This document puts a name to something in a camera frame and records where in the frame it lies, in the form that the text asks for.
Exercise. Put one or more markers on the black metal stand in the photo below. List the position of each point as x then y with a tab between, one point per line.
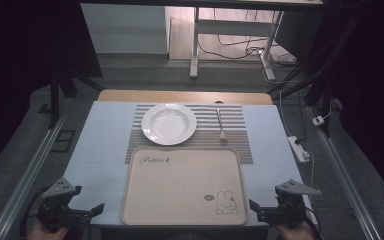
55	96
323	83

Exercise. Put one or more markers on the person's left hand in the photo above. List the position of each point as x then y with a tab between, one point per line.
45	234

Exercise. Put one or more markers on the white table sheet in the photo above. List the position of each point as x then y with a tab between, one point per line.
103	143

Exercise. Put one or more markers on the white desk frame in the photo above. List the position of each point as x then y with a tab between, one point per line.
233	27

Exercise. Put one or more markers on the striped woven placemat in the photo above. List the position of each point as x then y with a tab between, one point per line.
235	151

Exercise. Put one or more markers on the aluminium rail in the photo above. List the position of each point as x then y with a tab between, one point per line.
343	176
30	176

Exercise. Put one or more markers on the small white adapter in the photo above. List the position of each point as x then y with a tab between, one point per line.
318	120

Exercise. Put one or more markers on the white cabinet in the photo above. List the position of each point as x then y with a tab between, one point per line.
123	28

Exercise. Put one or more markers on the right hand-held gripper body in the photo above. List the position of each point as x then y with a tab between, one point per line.
288	211

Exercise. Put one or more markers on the person's right hand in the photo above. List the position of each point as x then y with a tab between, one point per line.
296	234

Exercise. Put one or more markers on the pale fork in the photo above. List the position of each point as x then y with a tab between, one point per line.
222	135

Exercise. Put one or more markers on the beige tray with rabbit print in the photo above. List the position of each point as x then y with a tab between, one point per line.
180	186

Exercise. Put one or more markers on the white deep plate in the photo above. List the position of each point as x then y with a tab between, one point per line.
169	124

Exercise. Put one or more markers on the black plug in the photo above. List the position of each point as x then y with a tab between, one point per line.
299	141

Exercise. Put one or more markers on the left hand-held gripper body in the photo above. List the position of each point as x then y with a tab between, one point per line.
58	208

